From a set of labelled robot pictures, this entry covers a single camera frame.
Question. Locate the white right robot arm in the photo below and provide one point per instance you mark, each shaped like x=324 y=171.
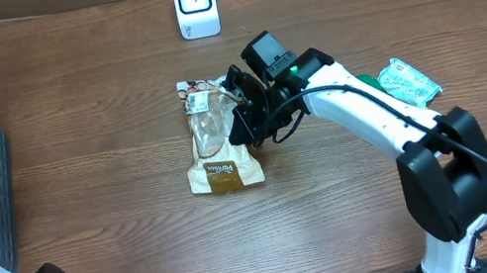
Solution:
x=441 y=159

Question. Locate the teal tissue pack wrapper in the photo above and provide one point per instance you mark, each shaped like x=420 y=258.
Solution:
x=404 y=82

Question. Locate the green lid jar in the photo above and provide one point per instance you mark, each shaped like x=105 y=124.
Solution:
x=370 y=81

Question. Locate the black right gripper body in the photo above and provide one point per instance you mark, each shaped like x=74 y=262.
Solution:
x=257 y=119

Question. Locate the white barcode scanner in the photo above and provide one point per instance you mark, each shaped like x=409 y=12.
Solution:
x=197 y=19

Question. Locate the brown snack pouch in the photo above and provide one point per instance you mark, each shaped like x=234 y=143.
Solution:
x=219 y=166

